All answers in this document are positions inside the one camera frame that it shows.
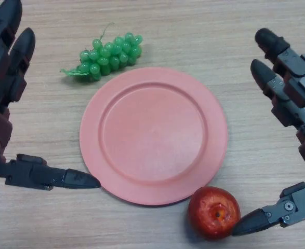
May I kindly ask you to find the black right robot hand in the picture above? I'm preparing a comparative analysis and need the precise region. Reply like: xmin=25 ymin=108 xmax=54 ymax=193
xmin=231 ymin=27 xmax=305 ymax=237

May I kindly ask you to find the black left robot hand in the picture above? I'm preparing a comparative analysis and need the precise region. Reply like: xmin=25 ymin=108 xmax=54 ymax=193
xmin=0 ymin=0 xmax=101 ymax=195

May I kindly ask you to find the red apple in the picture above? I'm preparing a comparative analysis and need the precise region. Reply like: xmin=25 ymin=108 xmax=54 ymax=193
xmin=188 ymin=186 xmax=241 ymax=241

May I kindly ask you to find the pink round plate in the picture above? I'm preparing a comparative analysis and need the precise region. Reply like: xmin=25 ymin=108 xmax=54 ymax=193
xmin=79 ymin=66 xmax=229 ymax=207

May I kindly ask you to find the green grape bunch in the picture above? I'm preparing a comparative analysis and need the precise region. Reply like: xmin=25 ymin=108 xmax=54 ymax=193
xmin=60 ymin=22 xmax=143 ymax=82

